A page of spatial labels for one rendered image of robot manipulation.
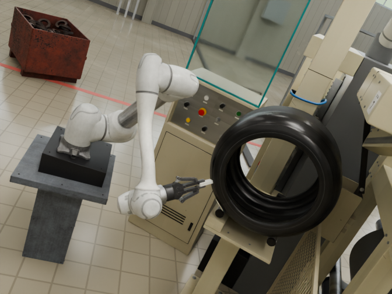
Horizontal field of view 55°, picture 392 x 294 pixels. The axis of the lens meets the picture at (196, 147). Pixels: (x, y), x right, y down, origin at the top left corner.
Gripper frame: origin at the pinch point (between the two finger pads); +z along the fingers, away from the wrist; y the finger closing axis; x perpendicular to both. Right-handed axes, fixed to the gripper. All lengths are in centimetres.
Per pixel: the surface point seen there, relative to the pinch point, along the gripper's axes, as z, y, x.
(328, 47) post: 69, -54, 7
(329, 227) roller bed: 63, 38, 10
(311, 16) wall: 779, -115, -862
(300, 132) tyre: 33.8, -22.0, 28.9
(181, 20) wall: 380, -150, -987
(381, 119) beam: 40, -31, 64
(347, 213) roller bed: 70, 30, 17
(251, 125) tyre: 18.9, -25.9, 14.6
